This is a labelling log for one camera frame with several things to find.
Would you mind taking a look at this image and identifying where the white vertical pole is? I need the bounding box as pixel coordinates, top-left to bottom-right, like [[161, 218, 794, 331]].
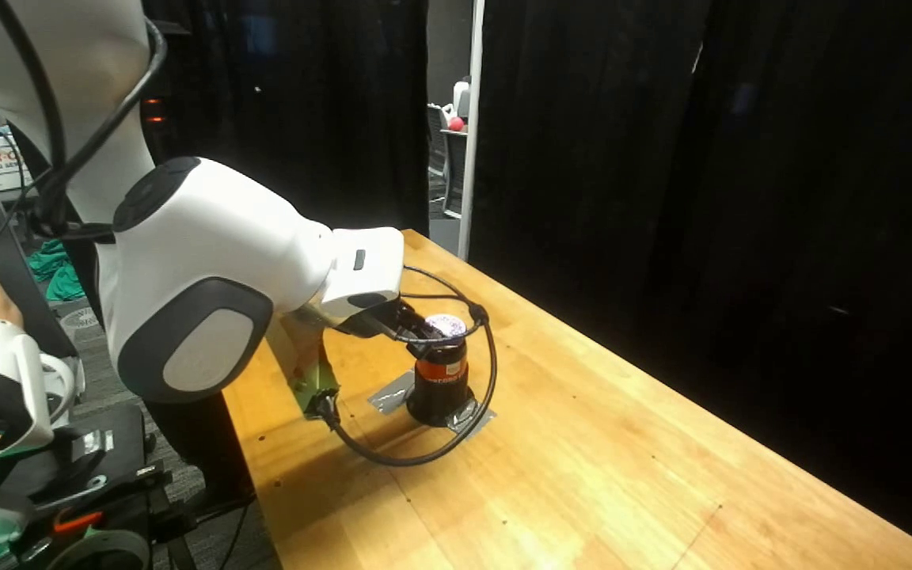
[[457, 0, 488, 261]]

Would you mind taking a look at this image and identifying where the grey duct tape patch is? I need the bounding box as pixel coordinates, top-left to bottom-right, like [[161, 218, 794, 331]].
[[371, 378, 495, 435]]

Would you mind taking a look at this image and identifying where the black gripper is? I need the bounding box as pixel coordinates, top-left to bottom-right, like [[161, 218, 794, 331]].
[[336, 295, 469, 353]]

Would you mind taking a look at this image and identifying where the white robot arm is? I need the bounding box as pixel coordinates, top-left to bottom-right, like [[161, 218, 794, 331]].
[[0, 0, 412, 403]]

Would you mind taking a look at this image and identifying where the dark cup with white lid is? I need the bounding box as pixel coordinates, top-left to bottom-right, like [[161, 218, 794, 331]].
[[409, 341, 469, 387]]

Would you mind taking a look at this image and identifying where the black curtain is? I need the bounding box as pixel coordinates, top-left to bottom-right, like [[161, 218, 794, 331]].
[[146, 0, 912, 531]]

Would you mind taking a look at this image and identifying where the black looping cable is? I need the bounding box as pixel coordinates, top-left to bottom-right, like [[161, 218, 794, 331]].
[[311, 262, 499, 470]]

